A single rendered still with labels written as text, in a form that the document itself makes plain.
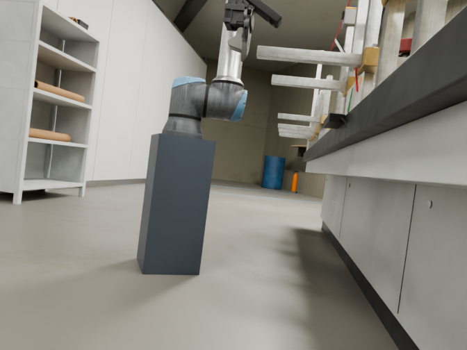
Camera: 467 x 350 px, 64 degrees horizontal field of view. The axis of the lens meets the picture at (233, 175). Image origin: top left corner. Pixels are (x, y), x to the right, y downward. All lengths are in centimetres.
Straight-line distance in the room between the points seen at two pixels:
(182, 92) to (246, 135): 943
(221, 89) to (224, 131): 916
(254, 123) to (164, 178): 965
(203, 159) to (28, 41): 205
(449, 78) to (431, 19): 25
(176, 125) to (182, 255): 57
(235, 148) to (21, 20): 829
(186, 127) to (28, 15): 202
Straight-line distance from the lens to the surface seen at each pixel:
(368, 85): 117
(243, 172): 1107
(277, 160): 940
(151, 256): 166
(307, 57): 113
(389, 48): 94
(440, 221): 107
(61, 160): 412
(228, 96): 169
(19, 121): 327
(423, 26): 69
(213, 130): 1074
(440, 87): 48
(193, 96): 168
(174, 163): 161
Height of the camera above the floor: 51
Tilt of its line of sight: 2 degrees down
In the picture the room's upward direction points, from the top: 7 degrees clockwise
